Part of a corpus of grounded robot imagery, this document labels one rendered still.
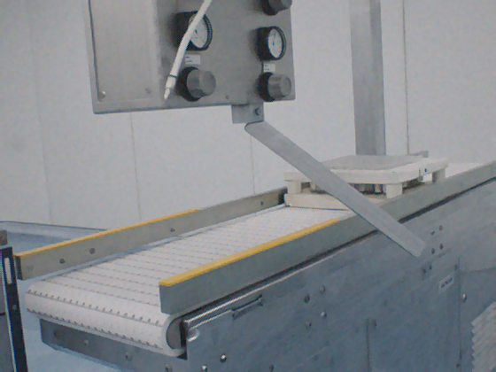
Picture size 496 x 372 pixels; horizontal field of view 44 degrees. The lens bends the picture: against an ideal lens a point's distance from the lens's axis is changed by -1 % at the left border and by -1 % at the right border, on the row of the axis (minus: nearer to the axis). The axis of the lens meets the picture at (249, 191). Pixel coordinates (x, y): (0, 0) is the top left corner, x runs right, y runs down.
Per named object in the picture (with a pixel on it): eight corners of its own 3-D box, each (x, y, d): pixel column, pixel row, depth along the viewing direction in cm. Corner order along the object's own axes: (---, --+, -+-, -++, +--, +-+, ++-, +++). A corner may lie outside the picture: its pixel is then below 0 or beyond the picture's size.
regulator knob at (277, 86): (278, 102, 66) (275, 61, 66) (259, 103, 68) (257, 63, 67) (296, 100, 69) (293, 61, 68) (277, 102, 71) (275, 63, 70)
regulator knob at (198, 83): (197, 101, 57) (194, 51, 56) (180, 103, 58) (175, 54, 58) (221, 99, 60) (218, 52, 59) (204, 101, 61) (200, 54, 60)
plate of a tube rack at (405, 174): (399, 184, 108) (398, 173, 108) (282, 181, 123) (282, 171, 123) (449, 167, 127) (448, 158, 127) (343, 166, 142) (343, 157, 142)
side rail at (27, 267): (23, 281, 80) (20, 257, 79) (16, 279, 81) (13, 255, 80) (429, 161, 182) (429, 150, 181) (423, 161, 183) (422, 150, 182)
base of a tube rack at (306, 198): (399, 213, 109) (399, 199, 109) (283, 205, 124) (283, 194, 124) (449, 191, 128) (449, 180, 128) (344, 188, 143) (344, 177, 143)
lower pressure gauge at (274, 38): (267, 59, 67) (266, 24, 66) (258, 61, 67) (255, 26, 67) (288, 60, 70) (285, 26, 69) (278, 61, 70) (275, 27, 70)
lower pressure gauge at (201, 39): (188, 50, 57) (184, 8, 56) (177, 51, 58) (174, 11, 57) (214, 50, 60) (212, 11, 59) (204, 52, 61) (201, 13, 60)
